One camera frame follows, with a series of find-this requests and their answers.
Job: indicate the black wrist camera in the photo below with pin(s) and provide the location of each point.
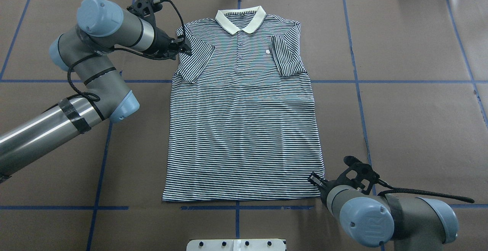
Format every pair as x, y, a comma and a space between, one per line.
358, 175
145, 9

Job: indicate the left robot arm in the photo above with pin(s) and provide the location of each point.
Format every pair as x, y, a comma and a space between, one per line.
151, 29

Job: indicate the navy white striped polo shirt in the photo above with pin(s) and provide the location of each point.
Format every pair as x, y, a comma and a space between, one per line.
242, 112

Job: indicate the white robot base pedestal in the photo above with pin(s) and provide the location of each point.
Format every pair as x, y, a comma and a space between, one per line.
266, 244

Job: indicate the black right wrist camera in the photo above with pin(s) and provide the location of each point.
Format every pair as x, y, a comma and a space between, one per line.
358, 175

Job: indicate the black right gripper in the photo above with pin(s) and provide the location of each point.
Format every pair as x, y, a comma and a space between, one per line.
322, 186

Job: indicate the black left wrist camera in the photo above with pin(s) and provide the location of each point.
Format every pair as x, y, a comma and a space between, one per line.
145, 9

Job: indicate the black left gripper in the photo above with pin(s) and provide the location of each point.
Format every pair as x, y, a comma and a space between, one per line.
161, 42

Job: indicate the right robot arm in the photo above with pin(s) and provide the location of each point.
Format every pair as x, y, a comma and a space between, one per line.
412, 224

